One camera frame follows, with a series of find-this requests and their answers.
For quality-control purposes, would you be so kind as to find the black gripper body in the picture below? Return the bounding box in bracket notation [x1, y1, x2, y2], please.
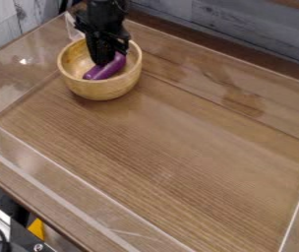
[74, 0, 130, 54]

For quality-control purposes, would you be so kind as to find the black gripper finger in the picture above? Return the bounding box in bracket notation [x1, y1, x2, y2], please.
[98, 39, 117, 65]
[85, 32, 101, 64]

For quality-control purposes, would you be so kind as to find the purple toy eggplant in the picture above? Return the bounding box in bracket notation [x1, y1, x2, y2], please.
[82, 52, 125, 80]

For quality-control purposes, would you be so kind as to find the brown wooden bowl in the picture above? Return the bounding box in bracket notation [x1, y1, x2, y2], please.
[57, 38, 142, 100]

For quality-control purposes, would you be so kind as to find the clear acrylic back barrier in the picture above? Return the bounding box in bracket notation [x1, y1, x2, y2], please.
[125, 20, 299, 139]

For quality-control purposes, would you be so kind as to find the clear acrylic barrier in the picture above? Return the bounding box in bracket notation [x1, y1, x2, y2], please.
[125, 20, 299, 139]
[0, 127, 193, 252]

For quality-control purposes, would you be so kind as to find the clear acrylic front barrier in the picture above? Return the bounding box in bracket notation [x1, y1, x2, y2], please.
[0, 127, 193, 252]

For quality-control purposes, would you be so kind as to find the yellow black device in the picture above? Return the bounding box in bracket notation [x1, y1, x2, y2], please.
[9, 219, 55, 252]

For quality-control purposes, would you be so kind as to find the clear acrylic corner bracket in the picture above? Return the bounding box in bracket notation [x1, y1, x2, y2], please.
[63, 12, 81, 41]

